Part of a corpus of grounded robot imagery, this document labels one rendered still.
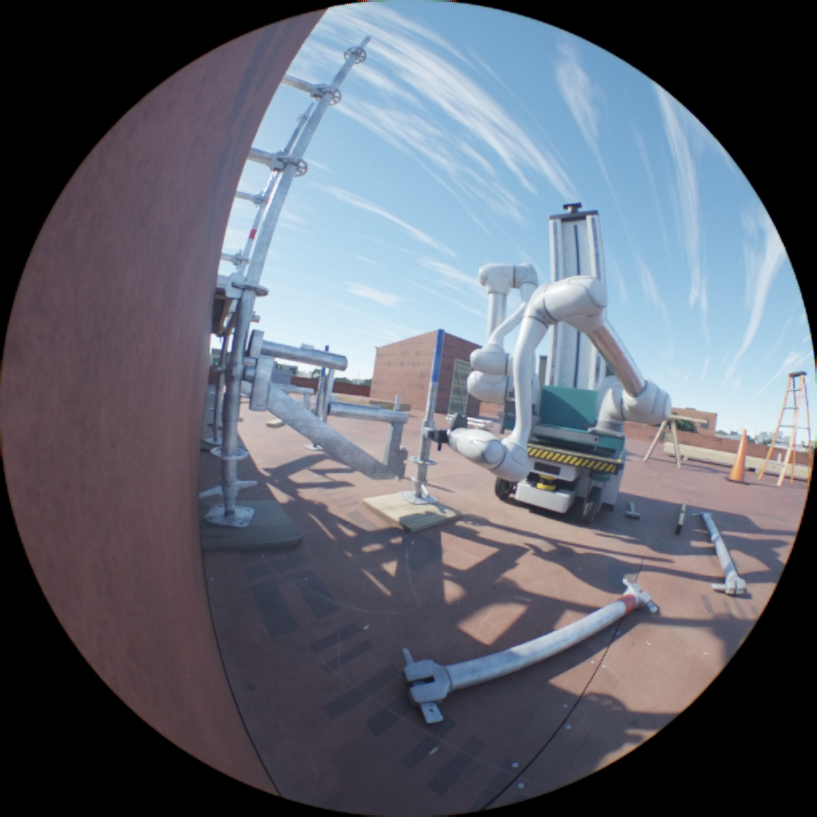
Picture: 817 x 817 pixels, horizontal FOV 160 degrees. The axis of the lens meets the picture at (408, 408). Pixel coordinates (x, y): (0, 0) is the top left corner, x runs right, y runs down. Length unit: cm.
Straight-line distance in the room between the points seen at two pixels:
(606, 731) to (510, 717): 18
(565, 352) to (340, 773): 182
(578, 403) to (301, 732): 161
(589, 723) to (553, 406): 143
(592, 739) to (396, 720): 32
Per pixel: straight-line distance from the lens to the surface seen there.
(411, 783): 49
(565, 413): 162
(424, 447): 126
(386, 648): 62
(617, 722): 64
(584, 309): 94
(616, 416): 142
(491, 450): 86
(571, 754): 57
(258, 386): 91
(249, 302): 92
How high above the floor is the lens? 47
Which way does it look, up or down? 2 degrees down
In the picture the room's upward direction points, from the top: 8 degrees clockwise
